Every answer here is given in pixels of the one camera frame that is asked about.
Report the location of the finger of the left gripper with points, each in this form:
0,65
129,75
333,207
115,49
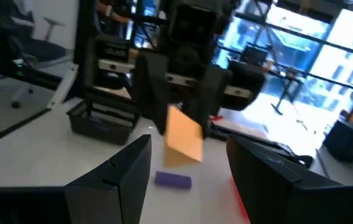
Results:
210,96
151,90

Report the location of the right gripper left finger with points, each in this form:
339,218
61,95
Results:
117,193

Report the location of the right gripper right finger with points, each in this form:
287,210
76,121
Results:
272,193

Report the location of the orange foam block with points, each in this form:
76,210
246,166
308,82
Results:
182,140

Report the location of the purple foam block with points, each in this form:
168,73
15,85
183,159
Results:
173,180

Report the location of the black plastic basket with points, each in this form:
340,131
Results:
101,130

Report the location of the person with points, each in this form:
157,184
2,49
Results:
111,18

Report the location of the white metal strip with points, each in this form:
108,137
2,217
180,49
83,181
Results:
64,87

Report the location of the dark floor box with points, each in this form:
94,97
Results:
344,140

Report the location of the black office chair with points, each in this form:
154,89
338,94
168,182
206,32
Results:
33,49

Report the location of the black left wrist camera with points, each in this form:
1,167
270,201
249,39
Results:
191,25

